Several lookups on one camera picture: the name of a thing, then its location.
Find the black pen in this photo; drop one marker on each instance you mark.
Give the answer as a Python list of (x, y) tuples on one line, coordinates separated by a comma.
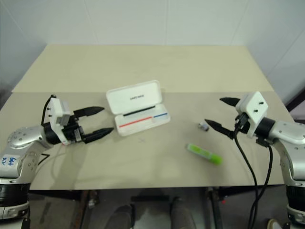
[(138, 111)]

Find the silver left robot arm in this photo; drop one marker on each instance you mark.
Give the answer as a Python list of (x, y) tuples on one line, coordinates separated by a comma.
[(21, 139)]

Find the white shoe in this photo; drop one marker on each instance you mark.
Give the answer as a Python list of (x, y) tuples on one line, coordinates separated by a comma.
[(274, 224)]

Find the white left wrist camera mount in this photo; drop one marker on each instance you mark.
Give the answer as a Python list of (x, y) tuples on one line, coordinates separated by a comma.
[(55, 112)]

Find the red pen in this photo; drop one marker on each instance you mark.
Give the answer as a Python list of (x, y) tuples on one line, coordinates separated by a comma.
[(134, 121)]

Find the white handwritten label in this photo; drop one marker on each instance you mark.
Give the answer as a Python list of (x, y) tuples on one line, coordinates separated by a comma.
[(9, 164)]

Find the blue pen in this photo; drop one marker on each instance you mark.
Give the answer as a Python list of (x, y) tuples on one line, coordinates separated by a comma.
[(159, 115)]

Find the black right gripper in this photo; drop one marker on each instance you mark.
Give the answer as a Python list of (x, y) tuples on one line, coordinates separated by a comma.
[(241, 122)]

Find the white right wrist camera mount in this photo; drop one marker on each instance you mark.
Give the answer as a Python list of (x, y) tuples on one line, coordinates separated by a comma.
[(255, 105)]

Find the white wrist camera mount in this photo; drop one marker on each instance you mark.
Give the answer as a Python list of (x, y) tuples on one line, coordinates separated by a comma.
[(255, 105), (55, 112)]

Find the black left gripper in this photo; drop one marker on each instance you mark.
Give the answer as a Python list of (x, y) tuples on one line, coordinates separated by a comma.
[(72, 130)]

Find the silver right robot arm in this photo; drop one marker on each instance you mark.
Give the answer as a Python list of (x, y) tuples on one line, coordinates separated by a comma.
[(290, 133)]

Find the rusty metal table leg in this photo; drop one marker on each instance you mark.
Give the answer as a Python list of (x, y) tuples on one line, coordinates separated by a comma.
[(214, 207), (79, 210)]

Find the white plastic pencil case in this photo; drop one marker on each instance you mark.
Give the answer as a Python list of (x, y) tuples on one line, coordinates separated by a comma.
[(133, 95)]

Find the green highlighter marker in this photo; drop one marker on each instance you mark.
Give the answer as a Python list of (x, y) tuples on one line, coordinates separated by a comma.
[(205, 154)]

